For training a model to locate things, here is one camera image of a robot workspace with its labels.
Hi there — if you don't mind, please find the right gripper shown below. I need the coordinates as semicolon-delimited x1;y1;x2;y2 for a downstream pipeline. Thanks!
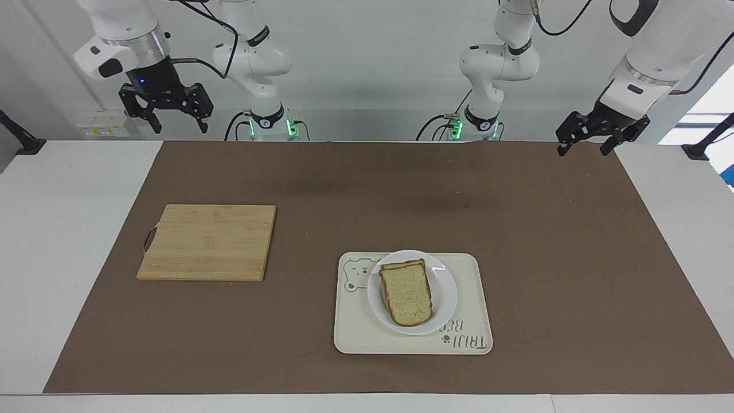
118;56;215;134

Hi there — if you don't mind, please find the white round plate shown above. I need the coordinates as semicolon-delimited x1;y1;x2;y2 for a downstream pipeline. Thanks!
367;250;459;337

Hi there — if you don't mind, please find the black stand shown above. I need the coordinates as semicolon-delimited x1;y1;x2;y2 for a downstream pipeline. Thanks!
0;109;47;156
681;112;734;161

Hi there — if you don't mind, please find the black cable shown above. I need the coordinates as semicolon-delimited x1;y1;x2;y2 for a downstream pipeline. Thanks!
170;0;240;81
668;30;734;96
532;0;595;37
416;89;474;142
224;110;254;142

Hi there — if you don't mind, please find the cream plastic tray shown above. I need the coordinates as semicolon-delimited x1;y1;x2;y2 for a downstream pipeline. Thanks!
334;252;494;356

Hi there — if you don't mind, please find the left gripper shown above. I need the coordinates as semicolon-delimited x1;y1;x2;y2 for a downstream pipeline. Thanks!
555;99;651;157

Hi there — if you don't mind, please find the white wall socket box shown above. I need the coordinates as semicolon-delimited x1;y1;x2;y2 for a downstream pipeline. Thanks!
76;111;132;139

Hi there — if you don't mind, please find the wooden cutting board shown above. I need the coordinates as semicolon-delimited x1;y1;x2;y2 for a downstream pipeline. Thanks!
136;204;277;282

